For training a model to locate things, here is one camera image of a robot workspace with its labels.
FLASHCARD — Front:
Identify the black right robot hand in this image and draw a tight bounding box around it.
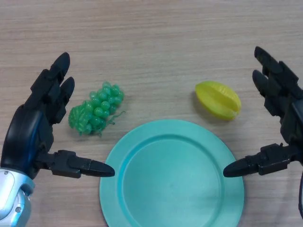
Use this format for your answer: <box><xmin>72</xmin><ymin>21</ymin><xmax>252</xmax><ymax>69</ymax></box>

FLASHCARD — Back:
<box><xmin>223</xmin><ymin>46</ymin><xmax>303</xmax><ymax>178</ymax></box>

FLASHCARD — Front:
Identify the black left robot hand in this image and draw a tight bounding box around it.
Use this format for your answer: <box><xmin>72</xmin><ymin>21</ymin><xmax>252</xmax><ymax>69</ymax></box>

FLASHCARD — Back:
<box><xmin>0</xmin><ymin>52</ymin><xmax>116</xmax><ymax>179</ymax></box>

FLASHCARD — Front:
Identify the yellow starfruit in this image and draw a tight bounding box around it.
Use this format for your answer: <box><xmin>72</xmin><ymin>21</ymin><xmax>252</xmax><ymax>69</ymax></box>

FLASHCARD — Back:
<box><xmin>195</xmin><ymin>80</ymin><xmax>242</xmax><ymax>122</ymax></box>

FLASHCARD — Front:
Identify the teal round plate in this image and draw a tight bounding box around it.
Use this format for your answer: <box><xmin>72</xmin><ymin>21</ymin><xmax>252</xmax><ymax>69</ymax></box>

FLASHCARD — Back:
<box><xmin>99</xmin><ymin>119</ymin><xmax>245</xmax><ymax>227</ymax></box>

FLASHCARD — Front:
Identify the green grape bunch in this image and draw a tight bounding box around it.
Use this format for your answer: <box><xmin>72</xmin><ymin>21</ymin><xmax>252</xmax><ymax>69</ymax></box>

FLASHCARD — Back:
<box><xmin>68</xmin><ymin>81</ymin><xmax>125</xmax><ymax>137</ymax></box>

